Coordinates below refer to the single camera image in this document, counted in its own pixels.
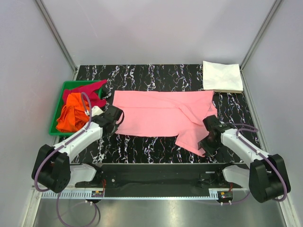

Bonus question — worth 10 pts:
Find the orange t shirt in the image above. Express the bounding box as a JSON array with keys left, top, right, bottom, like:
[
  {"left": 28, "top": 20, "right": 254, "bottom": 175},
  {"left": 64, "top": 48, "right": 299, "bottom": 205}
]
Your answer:
[{"left": 56, "top": 93, "right": 90, "bottom": 133}]

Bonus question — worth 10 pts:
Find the right aluminium corner post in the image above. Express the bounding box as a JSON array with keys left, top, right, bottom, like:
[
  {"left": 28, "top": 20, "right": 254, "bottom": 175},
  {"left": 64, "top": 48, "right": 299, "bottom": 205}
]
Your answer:
[{"left": 239, "top": 0, "right": 284, "bottom": 71}]

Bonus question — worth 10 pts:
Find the white folded cloth stack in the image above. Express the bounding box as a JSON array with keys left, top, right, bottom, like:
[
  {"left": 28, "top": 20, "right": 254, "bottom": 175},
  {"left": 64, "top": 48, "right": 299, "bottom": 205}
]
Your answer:
[{"left": 202, "top": 61, "right": 243, "bottom": 90}]

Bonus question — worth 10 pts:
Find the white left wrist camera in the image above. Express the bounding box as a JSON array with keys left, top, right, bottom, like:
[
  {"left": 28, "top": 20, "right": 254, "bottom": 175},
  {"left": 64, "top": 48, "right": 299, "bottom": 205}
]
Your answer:
[{"left": 91, "top": 106, "right": 103, "bottom": 117}]

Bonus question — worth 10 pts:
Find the magenta t shirt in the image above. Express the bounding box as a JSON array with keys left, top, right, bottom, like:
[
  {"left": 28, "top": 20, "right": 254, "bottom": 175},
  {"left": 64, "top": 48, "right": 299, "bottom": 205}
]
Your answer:
[{"left": 62, "top": 79, "right": 107, "bottom": 108}]

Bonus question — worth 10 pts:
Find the pink t shirt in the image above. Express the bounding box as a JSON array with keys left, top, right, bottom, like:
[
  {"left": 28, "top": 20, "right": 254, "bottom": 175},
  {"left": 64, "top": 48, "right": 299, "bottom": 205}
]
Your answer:
[{"left": 113, "top": 90, "right": 217, "bottom": 157}]

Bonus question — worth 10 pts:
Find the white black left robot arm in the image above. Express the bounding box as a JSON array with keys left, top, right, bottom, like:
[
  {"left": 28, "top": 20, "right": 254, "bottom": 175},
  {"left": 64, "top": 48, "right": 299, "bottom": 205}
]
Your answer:
[{"left": 32, "top": 105, "right": 125, "bottom": 193}]

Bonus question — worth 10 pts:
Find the aluminium front frame rail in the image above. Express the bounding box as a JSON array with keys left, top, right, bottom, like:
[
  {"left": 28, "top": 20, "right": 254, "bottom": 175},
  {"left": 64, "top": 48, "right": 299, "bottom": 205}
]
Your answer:
[{"left": 30, "top": 171, "right": 292, "bottom": 201}]

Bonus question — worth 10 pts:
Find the wooden board under cloth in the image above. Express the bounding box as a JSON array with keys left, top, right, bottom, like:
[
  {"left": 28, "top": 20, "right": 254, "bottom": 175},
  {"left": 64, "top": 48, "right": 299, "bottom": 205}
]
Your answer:
[{"left": 214, "top": 89, "right": 243, "bottom": 94}]

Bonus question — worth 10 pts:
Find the left aluminium corner post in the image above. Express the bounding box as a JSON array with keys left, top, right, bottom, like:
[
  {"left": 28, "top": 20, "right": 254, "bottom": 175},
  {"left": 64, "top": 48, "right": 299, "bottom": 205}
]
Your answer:
[{"left": 34, "top": 0, "right": 78, "bottom": 74}]

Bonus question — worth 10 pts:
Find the aluminium corner post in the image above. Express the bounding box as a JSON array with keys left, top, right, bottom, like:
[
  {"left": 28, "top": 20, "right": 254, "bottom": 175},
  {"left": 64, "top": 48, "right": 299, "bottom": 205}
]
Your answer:
[
  {"left": 34, "top": 0, "right": 78, "bottom": 74},
  {"left": 239, "top": 0, "right": 284, "bottom": 71}
]

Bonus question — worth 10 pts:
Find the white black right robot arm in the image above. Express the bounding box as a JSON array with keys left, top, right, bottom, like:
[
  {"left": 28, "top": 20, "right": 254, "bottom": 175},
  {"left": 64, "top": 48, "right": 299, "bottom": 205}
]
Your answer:
[{"left": 198, "top": 115, "right": 291, "bottom": 203}]

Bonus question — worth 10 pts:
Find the green plastic bin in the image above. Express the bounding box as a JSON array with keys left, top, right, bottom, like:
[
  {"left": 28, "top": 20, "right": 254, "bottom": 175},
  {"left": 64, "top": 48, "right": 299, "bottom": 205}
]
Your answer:
[{"left": 49, "top": 88, "right": 105, "bottom": 137}]

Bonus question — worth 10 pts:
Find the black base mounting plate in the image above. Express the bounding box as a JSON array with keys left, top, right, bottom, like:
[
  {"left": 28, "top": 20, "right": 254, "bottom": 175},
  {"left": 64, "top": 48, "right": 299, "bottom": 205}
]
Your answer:
[{"left": 75, "top": 164, "right": 238, "bottom": 199}]

